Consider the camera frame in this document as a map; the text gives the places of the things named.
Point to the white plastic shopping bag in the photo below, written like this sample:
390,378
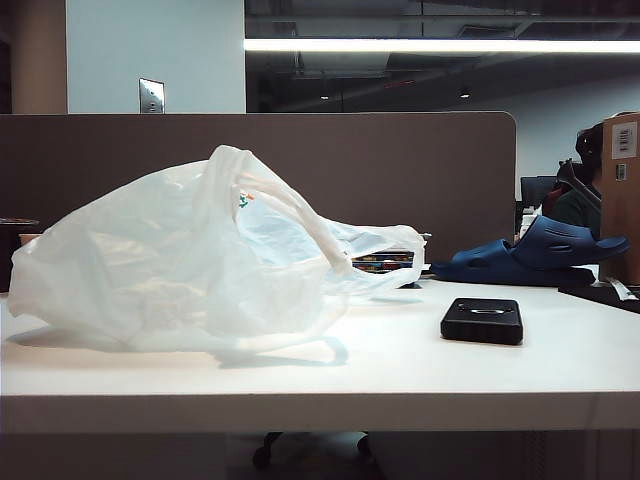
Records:
150,260

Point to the black power bank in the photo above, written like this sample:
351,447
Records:
482,322

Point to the colourful printed box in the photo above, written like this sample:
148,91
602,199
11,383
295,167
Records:
382,260

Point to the brown desk partition panel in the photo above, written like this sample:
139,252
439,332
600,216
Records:
375,170

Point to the blue foam slipper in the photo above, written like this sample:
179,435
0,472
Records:
555,242
480,262

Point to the black computer monitor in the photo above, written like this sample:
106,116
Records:
535,192

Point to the long ceiling light strip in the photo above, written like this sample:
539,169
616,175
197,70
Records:
440,45

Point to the person in green shirt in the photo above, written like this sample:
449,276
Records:
575,215

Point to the grey metal chair armrest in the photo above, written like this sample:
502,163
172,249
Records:
580,185

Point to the black desk mat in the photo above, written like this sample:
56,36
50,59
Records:
595,294

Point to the brown cardboard box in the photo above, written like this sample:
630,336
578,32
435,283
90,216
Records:
620,215

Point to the white paper strip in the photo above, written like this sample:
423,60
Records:
622,289

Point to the dark round container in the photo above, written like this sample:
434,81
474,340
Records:
7,260

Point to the metal wall plate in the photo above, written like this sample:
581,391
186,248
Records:
151,95

